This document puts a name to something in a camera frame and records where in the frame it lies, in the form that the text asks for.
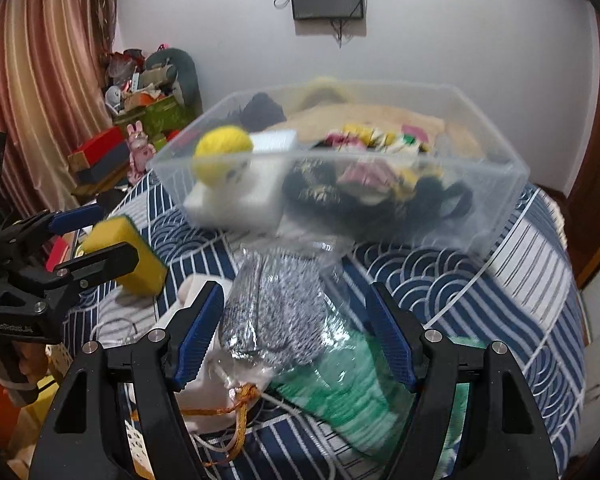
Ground navy white patterned bed cover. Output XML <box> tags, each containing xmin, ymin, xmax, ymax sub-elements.
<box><xmin>62</xmin><ymin>160</ymin><xmax>589</xmax><ymax>480</ymax></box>

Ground clear plastic storage bin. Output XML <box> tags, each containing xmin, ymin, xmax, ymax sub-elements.
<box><xmin>147</xmin><ymin>79</ymin><xmax>531</xmax><ymax>261</ymax></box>

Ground pile of colourful small cloths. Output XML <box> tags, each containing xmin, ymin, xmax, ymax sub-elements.
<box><xmin>324</xmin><ymin>122</ymin><xmax>432</xmax><ymax>155</ymax></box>

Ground striped pink curtain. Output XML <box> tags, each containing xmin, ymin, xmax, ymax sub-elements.
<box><xmin>0</xmin><ymin>0</ymin><xmax>120</xmax><ymax>223</ymax></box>

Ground pink rabbit toy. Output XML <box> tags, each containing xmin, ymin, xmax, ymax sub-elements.
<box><xmin>125</xmin><ymin>121</ymin><xmax>157</xmax><ymax>184</ymax></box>

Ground black gold patterned cloth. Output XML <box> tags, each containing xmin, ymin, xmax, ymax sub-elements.
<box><xmin>281</xmin><ymin>156</ymin><xmax>347</xmax><ymax>212</ymax></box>

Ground red box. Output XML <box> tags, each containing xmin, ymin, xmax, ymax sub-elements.
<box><xmin>68</xmin><ymin>126</ymin><xmax>131</xmax><ymax>172</ymax></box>

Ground grey plush toy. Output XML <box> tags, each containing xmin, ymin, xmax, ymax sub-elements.
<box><xmin>145</xmin><ymin>48</ymin><xmax>202</xmax><ymax>107</ymax></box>

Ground bagged grey speckled cloth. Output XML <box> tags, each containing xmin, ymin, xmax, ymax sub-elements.
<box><xmin>218</xmin><ymin>239</ymin><xmax>355</xmax><ymax>372</ymax></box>

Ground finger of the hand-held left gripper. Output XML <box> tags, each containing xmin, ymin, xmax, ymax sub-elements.
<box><xmin>0</xmin><ymin>203</ymin><xmax>106</xmax><ymax>251</ymax></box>
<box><xmin>10</xmin><ymin>241</ymin><xmax>141</xmax><ymax>311</ymax></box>

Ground yellow green sponge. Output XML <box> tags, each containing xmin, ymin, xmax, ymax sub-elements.
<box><xmin>80</xmin><ymin>215</ymin><xmax>170</xmax><ymax>297</ymax></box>

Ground green box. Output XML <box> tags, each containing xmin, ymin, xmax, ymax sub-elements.
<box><xmin>141</xmin><ymin>97</ymin><xmax>192</xmax><ymax>139</ymax></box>

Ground pink cloth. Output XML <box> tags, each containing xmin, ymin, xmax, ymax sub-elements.
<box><xmin>339</xmin><ymin>159</ymin><xmax>397</xmax><ymax>197</ymax></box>

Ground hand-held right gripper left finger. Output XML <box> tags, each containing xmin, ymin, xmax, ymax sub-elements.
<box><xmin>27</xmin><ymin>280</ymin><xmax>226</xmax><ymax>480</ymax></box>

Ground dark blue box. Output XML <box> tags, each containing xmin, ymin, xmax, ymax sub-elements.
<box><xmin>75</xmin><ymin>152</ymin><xmax>132</xmax><ymax>187</ymax></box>

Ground green knitted cloth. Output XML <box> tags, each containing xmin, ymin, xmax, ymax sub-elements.
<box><xmin>269</xmin><ymin>327</ymin><xmax>487</xmax><ymax>462</ymax></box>

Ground black hanging cables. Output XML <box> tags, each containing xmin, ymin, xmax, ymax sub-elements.
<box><xmin>272</xmin><ymin>0</ymin><xmax>368</xmax><ymax>50</ymax></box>

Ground orange cord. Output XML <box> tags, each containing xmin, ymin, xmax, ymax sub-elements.
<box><xmin>181</xmin><ymin>382</ymin><xmax>262</xmax><ymax>462</ymax></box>

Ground white cloth pouch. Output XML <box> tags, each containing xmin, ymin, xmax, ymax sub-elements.
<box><xmin>174</xmin><ymin>347</ymin><xmax>273</xmax><ymax>433</ymax></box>

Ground yellow yarn ball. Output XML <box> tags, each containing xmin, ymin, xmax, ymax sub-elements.
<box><xmin>193</xmin><ymin>127</ymin><xmax>255</xmax><ymax>187</ymax></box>

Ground white foam block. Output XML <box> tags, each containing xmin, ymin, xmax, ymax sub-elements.
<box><xmin>183</xmin><ymin>129</ymin><xmax>302</xmax><ymax>235</ymax></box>

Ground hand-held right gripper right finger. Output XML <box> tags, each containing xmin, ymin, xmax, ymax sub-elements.
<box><xmin>365</xmin><ymin>281</ymin><xmax>556</xmax><ymax>480</ymax></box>

